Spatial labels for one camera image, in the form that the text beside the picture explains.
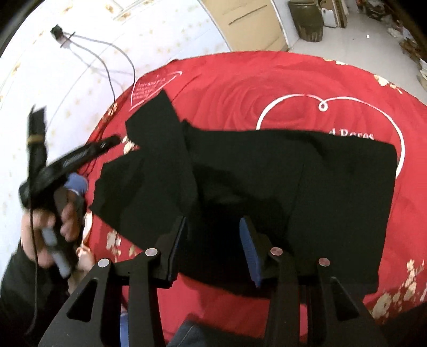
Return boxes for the black wall plug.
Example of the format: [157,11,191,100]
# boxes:
[50,25,64,41]

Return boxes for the red rose bedspread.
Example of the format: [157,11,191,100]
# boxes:
[77,50,427,344]

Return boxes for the black cable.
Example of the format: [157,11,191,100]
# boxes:
[59,31,137,108]

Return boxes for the black pants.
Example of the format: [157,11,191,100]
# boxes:
[90,93,397,296]

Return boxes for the dark ceramic jar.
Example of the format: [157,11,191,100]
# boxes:
[288,0,324,43]

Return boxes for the person's left hand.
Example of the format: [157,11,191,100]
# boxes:
[20,199,82,269]

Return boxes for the blue sock foot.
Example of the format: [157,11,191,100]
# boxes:
[64,173,88,202]

